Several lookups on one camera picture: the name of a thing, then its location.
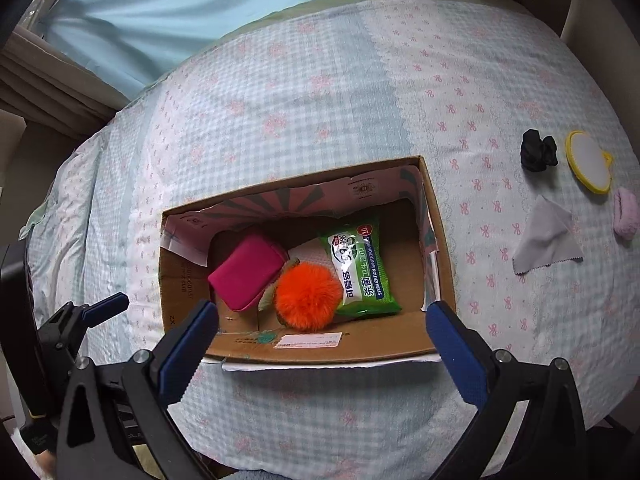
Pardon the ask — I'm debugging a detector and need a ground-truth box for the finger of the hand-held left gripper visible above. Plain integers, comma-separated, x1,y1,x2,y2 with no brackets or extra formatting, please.
36,291,130,386

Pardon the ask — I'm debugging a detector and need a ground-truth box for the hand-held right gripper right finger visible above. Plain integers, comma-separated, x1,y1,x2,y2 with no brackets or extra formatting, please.
425,300,589,480

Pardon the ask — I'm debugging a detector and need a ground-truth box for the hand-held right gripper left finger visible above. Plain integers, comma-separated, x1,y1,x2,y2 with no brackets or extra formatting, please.
56,299,221,480

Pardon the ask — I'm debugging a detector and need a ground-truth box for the cardboard box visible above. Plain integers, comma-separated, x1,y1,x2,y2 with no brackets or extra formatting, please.
159,155,459,374

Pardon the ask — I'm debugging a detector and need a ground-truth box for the magenta zip pouch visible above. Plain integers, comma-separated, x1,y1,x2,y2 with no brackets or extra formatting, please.
207,233,289,314

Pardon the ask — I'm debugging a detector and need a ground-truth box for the green wet wipes packet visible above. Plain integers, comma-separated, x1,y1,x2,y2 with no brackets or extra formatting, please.
318,213,404,319

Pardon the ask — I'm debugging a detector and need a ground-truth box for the orange fluffy pompom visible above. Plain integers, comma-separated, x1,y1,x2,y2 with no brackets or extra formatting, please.
273,263,347,332

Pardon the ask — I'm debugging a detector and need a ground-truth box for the grey wiping cloth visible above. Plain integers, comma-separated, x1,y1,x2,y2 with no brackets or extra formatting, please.
511,193,585,276

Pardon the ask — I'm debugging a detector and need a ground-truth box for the white flat packet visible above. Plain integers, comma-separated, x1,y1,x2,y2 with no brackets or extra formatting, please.
287,241,332,272

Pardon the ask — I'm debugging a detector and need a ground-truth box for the black scrunchie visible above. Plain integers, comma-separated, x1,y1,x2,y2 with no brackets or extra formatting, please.
519,128,560,172

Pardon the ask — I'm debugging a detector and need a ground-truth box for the pink fuzzy scrunchie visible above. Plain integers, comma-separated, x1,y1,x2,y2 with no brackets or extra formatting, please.
612,187,640,241

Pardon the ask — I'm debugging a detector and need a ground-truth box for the yellow rimmed round puff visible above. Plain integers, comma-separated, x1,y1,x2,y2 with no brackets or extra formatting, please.
564,129,615,196

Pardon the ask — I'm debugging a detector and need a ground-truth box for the light blue curtain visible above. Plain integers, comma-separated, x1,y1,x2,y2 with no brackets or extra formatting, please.
42,0,402,102

